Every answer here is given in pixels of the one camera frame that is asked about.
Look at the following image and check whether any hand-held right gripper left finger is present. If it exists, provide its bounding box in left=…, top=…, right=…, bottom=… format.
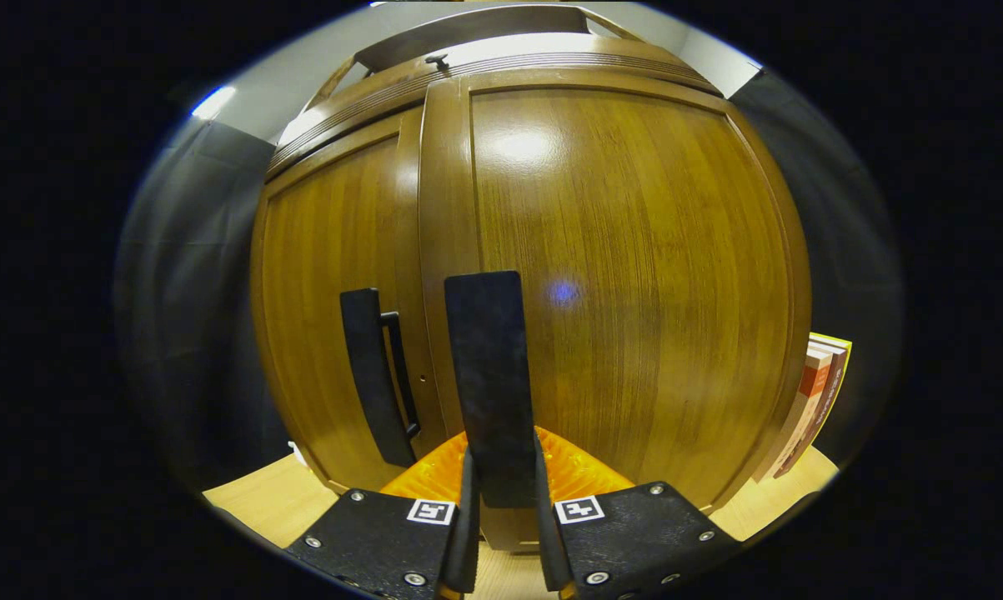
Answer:
left=284, top=429, right=480, bottom=600

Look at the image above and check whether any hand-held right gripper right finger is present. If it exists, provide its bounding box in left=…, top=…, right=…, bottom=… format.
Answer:
left=534, top=425, right=744, bottom=600

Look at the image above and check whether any wooden shoe cabinet door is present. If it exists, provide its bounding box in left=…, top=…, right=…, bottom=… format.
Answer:
left=251, top=108, right=448, bottom=493
left=418, top=67, right=812, bottom=551

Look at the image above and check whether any wooden double-door shoe cabinet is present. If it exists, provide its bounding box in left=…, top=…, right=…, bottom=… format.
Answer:
left=249, top=4, right=812, bottom=555

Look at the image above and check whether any white and orange book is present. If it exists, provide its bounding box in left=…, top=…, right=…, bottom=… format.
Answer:
left=751, top=346, right=834, bottom=483

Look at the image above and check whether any brown book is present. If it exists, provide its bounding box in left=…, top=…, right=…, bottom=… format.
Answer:
left=772, top=340, right=848, bottom=478

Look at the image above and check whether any small ceiling light panel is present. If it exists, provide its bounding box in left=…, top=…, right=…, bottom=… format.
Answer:
left=190, top=85, right=238, bottom=121

